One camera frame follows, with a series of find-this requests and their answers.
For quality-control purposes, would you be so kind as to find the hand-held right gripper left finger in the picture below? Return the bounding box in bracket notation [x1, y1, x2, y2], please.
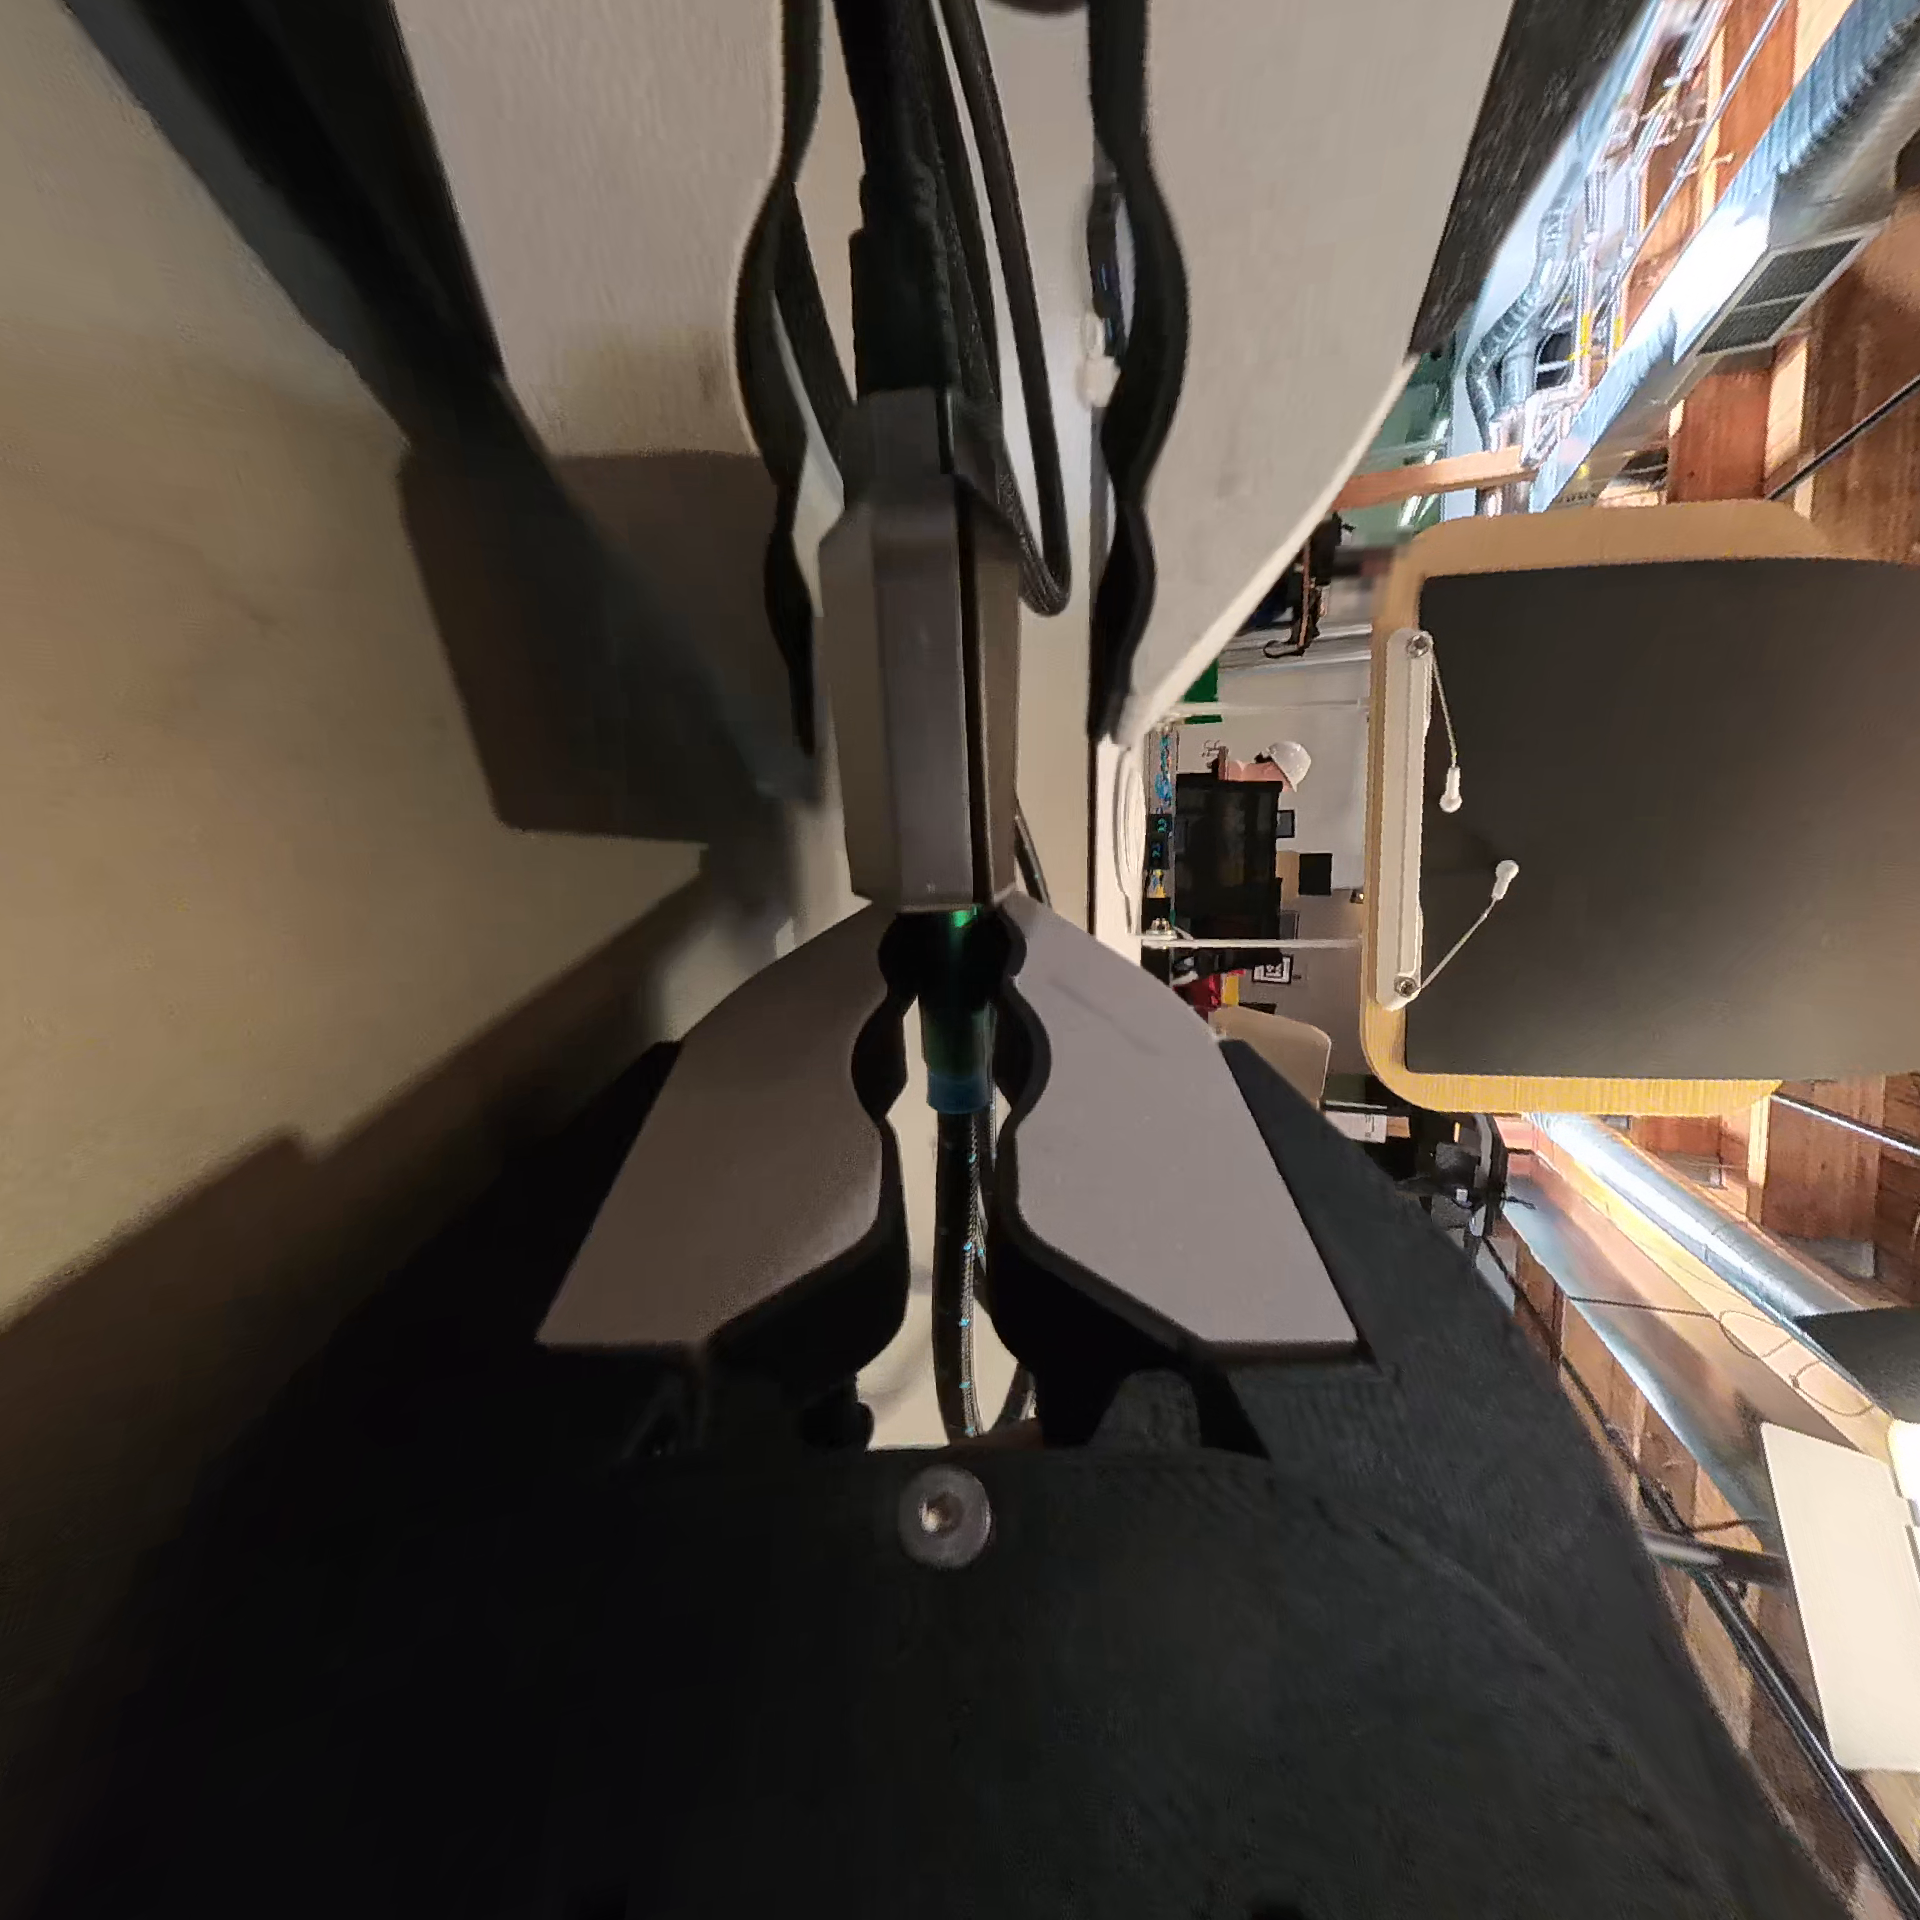
[535, 902, 913, 1352]

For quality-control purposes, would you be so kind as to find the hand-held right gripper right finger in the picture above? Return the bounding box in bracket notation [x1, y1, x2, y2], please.
[988, 889, 1377, 1367]

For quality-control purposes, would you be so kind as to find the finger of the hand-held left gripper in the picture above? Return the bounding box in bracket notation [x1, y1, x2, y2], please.
[394, 0, 864, 759]
[1080, 0, 1521, 746]

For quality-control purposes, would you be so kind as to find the thick black braided hub cable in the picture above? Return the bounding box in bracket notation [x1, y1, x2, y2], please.
[831, 0, 970, 407]

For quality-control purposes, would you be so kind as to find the dark grey usb hub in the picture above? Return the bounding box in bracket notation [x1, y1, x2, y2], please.
[817, 386, 1024, 914]

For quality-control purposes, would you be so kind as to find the white lamp base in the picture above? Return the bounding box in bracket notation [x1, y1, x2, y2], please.
[1093, 719, 1163, 938]

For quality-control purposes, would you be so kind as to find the black monitor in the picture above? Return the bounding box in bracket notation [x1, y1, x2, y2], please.
[1170, 772, 1290, 902]

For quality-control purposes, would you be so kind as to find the wood-rimmed black panel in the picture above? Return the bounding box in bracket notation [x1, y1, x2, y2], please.
[1362, 502, 1920, 1120]

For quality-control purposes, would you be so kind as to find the white light fixture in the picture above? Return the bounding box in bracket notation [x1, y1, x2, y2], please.
[1757, 1417, 1920, 1778]

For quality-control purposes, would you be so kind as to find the grey ventilation duct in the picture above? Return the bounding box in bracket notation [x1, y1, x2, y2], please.
[1464, 0, 1920, 512]

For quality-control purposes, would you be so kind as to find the white bracket bar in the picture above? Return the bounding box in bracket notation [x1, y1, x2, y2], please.
[1380, 631, 1434, 1002]

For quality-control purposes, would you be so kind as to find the silver duct pipe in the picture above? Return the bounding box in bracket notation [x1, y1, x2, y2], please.
[1530, 1110, 1920, 1352]

